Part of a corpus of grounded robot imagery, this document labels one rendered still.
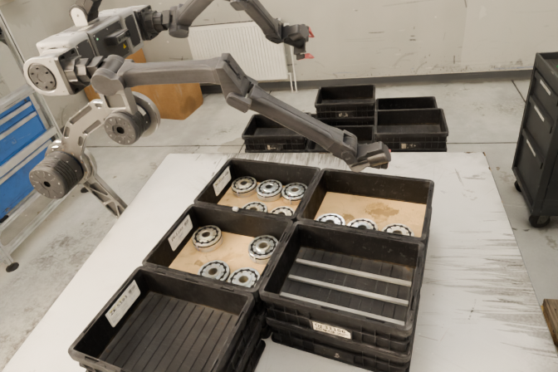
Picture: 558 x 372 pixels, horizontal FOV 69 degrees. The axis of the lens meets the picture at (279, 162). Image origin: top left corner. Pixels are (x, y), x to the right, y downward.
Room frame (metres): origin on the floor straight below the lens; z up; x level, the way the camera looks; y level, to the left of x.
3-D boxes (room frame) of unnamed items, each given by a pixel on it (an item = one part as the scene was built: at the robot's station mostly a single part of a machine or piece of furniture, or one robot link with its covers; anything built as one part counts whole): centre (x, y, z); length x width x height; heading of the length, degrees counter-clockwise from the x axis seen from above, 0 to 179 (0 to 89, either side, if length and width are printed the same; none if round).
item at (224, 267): (0.90, 0.26, 0.86); 0.10 x 0.10 x 0.01
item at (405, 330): (0.78, -0.13, 0.92); 0.40 x 0.30 x 0.02; 63
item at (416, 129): (2.07, -0.80, 0.37); 0.40 x 0.30 x 0.45; 73
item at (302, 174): (1.23, 0.09, 0.87); 0.40 x 0.30 x 0.11; 63
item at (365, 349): (0.78, -0.13, 0.76); 0.40 x 0.30 x 0.12; 63
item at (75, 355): (0.69, 0.37, 0.92); 0.40 x 0.30 x 0.02; 63
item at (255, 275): (0.85, 0.16, 0.86); 0.10 x 0.10 x 0.01
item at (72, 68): (1.23, 0.54, 1.45); 0.09 x 0.08 x 0.12; 163
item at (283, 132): (2.31, -0.03, 0.37); 0.40 x 0.30 x 0.45; 73
